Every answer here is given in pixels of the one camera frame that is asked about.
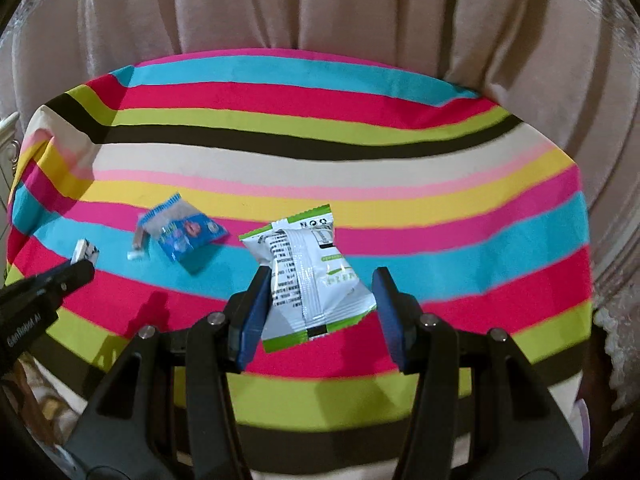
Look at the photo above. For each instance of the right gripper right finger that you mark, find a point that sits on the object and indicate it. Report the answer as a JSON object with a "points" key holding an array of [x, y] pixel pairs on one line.
{"points": [[518, 430]]}

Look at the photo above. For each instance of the blue clear snack packet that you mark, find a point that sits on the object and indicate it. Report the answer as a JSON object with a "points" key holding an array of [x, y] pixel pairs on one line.
{"points": [[180, 228]]}

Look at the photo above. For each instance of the white cabinet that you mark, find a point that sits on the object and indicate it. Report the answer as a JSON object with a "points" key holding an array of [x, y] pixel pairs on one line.
{"points": [[10, 148]]}

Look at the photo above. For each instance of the colourful striped cloth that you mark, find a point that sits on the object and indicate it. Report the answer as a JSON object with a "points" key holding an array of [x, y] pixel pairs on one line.
{"points": [[476, 214]]}

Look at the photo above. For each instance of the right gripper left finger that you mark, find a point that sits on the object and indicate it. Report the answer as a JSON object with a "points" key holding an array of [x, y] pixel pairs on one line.
{"points": [[127, 428]]}

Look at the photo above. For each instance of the beige curtain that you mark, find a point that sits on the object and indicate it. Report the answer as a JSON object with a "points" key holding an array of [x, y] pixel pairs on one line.
{"points": [[568, 67]]}

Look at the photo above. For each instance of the white blue candy packet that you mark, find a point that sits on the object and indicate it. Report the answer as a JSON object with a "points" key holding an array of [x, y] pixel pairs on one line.
{"points": [[85, 250]]}

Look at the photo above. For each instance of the white green snack packet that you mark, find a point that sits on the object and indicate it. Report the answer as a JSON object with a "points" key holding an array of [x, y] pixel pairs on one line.
{"points": [[315, 291]]}

